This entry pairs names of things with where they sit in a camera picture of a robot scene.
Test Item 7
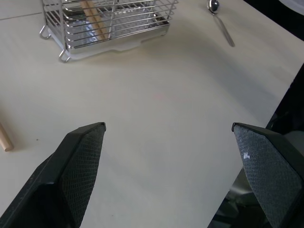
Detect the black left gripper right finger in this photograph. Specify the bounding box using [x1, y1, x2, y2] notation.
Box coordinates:
[231, 122, 304, 228]

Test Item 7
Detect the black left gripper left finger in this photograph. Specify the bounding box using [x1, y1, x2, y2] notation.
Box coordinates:
[0, 122, 107, 228]

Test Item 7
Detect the wooden chopstick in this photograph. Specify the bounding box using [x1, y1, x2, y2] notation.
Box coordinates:
[79, 0, 109, 41]
[0, 122, 13, 152]

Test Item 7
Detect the white plastic drip tray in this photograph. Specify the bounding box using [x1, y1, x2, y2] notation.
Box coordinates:
[47, 28, 152, 61]

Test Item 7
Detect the silver metal spoon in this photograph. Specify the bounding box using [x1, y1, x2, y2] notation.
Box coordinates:
[207, 0, 236, 48]

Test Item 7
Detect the white plate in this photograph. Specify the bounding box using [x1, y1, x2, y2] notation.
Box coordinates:
[278, 0, 304, 13]

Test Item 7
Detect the silver wire cutlery rack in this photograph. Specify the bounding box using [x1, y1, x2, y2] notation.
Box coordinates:
[39, 0, 179, 63]

